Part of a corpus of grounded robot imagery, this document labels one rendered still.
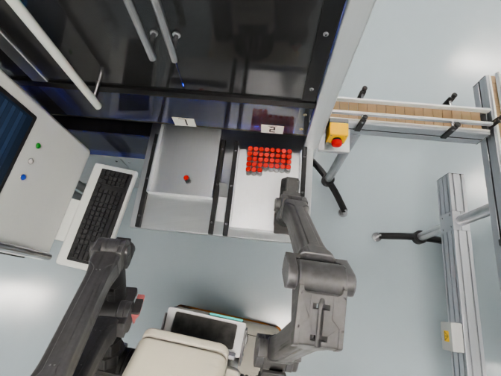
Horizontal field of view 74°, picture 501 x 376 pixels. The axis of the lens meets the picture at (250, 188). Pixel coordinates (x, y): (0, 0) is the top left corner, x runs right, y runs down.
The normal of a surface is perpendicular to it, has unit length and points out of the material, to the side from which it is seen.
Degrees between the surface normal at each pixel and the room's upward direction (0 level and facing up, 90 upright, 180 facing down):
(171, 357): 43
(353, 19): 90
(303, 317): 10
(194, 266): 0
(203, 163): 0
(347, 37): 90
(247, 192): 0
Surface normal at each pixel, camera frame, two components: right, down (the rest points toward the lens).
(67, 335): 0.16, -0.84
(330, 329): 0.05, -0.18
